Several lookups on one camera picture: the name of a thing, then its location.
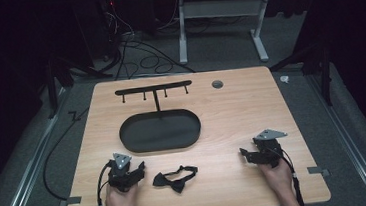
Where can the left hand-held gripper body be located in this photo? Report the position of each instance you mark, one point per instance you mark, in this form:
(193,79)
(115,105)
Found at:
(120,175)

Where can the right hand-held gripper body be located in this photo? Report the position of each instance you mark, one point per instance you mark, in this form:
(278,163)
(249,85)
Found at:
(270,150)

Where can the black bow tie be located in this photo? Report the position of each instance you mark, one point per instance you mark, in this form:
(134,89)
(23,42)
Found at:
(177,184)

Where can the black hook stand with tray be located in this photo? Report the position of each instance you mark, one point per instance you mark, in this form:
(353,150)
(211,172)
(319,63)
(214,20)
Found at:
(160,131)

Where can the person's left hand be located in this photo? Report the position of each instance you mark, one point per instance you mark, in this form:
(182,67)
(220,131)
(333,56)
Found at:
(121,203)

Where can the person's right hand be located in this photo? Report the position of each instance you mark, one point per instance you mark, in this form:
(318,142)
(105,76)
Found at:
(281,181)

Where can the grey tape piece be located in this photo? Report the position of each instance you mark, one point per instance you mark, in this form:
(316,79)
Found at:
(318,171)
(70,201)

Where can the white crumpled paper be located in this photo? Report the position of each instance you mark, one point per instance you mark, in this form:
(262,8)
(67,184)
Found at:
(284,79)

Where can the black tripod stand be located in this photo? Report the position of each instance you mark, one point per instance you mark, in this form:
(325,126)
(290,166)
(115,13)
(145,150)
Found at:
(325,70)
(52,87)

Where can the metal floor rail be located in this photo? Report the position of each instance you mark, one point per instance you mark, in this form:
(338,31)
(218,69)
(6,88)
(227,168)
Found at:
(27,177)
(349,148)

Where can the white desk frame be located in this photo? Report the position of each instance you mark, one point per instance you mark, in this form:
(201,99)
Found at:
(221,8)

